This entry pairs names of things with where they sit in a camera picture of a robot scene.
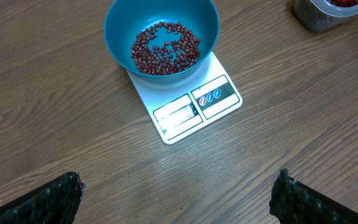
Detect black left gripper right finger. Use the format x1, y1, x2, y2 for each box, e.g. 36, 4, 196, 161
269, 169, 358, 224

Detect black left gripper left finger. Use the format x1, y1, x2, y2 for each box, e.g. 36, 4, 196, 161
0, 172, 86, 224

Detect white digital kitchen scale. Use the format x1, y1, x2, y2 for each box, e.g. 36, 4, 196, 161
128, 52, 243, 144

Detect red beans in bowl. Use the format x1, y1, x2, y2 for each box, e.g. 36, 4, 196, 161
131, 21, 201, 75

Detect blue round bowl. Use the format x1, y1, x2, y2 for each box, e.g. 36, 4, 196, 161
104, 0, 220, 83

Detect clear plastic food container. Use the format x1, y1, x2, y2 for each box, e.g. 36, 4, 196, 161
292, 0, 358, 32

